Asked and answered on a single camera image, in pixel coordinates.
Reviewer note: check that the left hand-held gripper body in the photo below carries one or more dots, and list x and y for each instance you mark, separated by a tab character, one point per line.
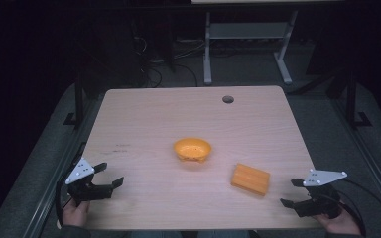
85	192

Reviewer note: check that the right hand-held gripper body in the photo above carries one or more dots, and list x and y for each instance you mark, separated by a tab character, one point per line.
320	201

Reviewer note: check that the orange ridged block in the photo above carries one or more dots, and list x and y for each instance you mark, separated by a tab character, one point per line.
250	179

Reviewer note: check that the orange plastic bowl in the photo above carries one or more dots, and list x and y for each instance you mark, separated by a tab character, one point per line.
192	149

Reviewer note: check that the person's left hand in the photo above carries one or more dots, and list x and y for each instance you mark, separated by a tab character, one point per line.
74	213

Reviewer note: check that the person's right hand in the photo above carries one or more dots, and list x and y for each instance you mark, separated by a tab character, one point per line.
339	225

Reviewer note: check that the black metal stand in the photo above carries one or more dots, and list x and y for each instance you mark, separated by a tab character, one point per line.
78	99
352	99

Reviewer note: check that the white metal rack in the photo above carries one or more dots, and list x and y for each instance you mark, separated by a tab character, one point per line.
244	31

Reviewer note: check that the aluminium frame rail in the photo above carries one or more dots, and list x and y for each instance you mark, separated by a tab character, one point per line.
368	153
54	186

